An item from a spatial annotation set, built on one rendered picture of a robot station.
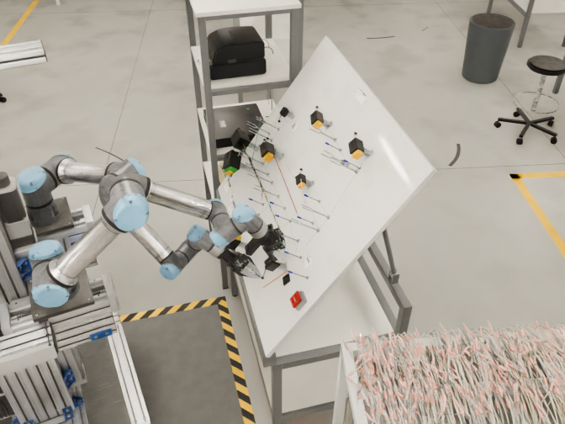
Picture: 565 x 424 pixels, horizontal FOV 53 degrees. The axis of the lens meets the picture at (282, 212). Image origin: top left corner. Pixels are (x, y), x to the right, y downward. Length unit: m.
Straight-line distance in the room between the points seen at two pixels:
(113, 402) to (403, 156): 1.95
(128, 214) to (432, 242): 2.80
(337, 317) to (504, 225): 2.26
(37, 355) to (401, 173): 1.49
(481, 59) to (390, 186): 4.47
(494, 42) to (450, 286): 3.13
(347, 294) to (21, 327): 1.40
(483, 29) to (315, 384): 4.52
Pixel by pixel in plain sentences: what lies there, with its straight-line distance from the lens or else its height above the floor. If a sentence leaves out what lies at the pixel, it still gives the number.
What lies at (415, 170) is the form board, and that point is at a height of 1.66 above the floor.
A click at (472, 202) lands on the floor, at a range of 4.76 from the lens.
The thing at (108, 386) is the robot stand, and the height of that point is 0.21.
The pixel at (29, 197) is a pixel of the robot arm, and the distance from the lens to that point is 2.64.
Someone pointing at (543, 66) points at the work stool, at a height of 0.69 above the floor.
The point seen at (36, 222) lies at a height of 1.19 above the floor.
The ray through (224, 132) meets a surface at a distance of 3.22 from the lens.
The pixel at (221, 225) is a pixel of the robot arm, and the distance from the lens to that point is 2.13.
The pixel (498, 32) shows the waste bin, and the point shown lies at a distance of 6.34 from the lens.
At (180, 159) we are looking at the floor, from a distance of 5.07.
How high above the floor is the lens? 2.79
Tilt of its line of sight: 39 degrees down
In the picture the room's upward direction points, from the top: straight up
